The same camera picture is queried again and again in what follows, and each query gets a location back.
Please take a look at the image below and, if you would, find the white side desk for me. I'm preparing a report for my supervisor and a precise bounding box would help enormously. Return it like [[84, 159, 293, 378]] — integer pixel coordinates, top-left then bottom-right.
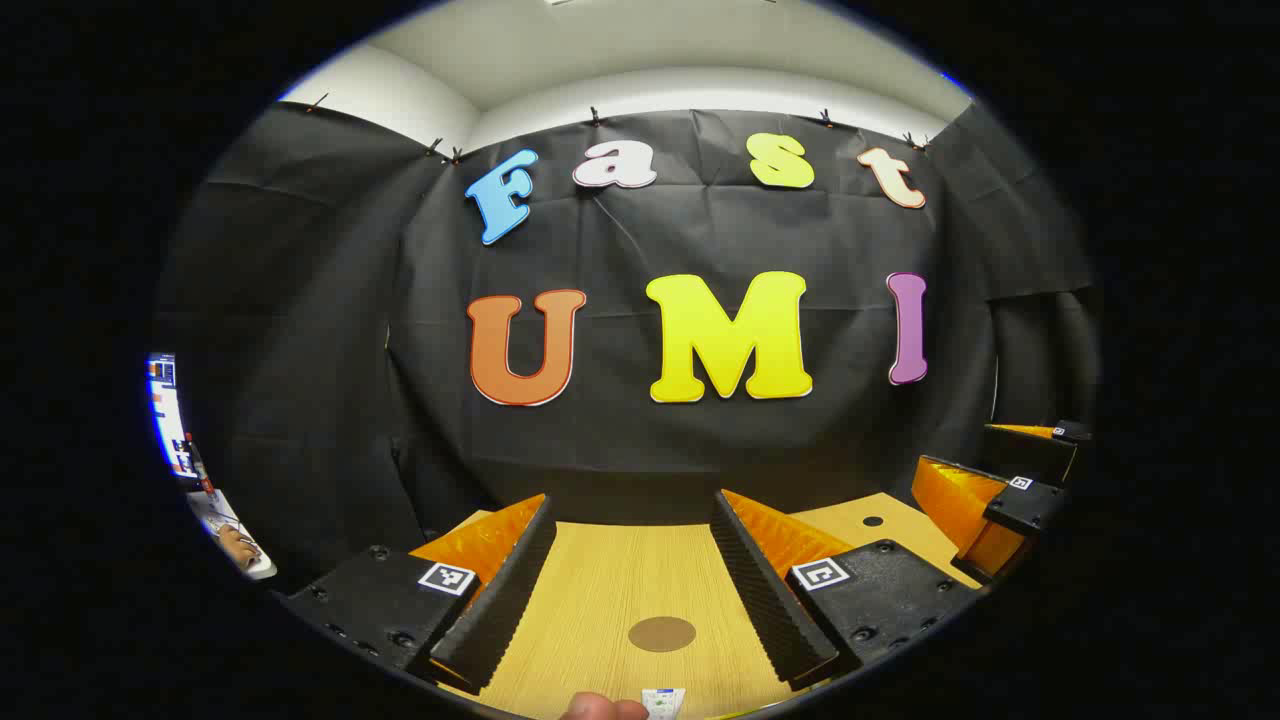
[[185, 488, 278, 581]]

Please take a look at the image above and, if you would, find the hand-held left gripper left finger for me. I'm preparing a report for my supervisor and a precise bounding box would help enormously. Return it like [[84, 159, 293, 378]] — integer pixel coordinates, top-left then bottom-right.
[[283, 493, 558, 695]]

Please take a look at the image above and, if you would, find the round brown coaster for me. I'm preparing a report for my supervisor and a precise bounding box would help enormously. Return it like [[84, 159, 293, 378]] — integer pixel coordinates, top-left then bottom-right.
[[628, 616, 698, 654]]

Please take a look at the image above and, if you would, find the wooden desktop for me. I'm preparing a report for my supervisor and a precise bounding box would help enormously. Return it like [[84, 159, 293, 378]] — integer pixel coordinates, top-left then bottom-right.
[[440, 492, 986, 720]]

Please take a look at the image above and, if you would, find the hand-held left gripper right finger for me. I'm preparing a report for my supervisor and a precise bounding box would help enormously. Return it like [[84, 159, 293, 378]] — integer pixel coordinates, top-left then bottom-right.
[[710, 489, 983, 692]]

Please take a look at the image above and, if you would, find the computer monitor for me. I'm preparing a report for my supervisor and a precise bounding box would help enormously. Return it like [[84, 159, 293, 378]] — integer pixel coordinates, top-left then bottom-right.
[[148, 353, 201, 481]]

